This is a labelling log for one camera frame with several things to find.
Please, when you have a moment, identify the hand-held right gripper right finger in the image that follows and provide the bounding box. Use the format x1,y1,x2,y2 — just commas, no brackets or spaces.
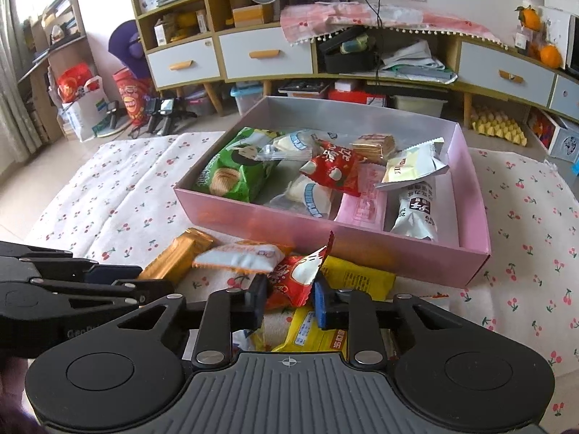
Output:
313,279,478,367

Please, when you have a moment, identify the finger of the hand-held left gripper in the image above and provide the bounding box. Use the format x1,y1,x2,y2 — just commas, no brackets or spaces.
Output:
0,279,175,323
0,241,144,284

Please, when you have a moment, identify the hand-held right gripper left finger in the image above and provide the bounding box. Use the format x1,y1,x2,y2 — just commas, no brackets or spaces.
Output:
117,275,269,368

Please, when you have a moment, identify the red white candy packet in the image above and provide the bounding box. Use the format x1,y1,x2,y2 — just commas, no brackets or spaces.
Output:
299,141,368,197
262,230,335,312

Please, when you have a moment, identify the golden wafer packet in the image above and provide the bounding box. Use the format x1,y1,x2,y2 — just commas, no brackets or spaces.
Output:
138,227,215,283

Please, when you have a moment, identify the pink cardboard box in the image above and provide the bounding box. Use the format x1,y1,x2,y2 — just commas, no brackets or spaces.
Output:
174,96,491,289

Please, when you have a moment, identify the pink snack packet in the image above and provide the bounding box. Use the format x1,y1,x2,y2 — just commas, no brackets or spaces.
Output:
334,163,390,224

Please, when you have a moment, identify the white yellow snack packet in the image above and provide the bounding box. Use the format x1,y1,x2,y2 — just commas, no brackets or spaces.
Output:
375,138,451,191

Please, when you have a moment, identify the clear cracker packet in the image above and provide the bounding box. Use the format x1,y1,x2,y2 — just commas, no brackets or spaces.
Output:
350,132,399,166

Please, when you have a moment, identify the orange-edged white snack packet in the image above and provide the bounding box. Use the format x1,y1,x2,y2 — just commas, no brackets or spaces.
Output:
192,239,295,276

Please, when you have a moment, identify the white black-print snack packet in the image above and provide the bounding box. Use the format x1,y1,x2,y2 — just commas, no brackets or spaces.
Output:
384,176,439,242

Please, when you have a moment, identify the green chip bag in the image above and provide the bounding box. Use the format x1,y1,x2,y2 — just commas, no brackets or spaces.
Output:
195,127,283,204

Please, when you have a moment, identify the white paper bag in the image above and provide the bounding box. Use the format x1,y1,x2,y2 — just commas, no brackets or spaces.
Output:
61,77,111,142

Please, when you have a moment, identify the red patterned bag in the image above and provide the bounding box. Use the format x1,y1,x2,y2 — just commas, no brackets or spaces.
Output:
112,67,155,127

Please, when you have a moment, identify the red gift bag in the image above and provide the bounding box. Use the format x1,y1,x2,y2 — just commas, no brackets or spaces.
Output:
56,63,102,102

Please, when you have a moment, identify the blue-lidded clear bin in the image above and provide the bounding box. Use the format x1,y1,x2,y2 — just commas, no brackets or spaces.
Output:
230,82,265,116

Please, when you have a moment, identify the red flat box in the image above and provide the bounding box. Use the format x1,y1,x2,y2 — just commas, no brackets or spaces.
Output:
328,88,387,108

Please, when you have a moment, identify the beige curtain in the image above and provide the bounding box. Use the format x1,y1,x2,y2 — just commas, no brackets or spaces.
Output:
0,0,41,163

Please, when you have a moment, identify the purple chair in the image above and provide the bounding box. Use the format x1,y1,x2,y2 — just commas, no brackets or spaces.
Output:
107,19,152,82

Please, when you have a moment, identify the wooden bookshelf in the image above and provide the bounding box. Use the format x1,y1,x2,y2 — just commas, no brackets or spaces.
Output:
18,0,91,141

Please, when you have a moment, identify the wooden cabinet with drawers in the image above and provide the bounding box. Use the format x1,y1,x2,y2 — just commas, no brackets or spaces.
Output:
129,0,579,123

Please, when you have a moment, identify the yellow egg tray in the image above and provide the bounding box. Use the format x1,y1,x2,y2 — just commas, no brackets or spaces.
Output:
470,106,529,146

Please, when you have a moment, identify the black storage box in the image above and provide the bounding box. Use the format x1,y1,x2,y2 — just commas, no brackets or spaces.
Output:
317,27,381,74

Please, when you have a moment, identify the pile of loose papers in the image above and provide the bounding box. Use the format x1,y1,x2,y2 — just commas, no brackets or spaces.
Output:
380,40,457,84

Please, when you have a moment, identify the yellow cardboard box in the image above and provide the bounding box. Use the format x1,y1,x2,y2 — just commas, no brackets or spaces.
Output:
232,4,267,28

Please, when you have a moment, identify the white printed carton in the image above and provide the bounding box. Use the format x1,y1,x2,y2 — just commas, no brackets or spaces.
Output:
545,120,579,163

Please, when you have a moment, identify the pink cherry cloth with tassels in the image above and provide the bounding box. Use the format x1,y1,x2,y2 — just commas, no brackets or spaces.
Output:
279,2,516,50

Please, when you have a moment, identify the orange fruit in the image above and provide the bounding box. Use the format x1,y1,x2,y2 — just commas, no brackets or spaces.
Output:
516,5,542,32
539,44,563,69

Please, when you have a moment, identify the black camera gimbal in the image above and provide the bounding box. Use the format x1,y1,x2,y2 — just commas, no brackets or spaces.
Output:
147,97,191,134

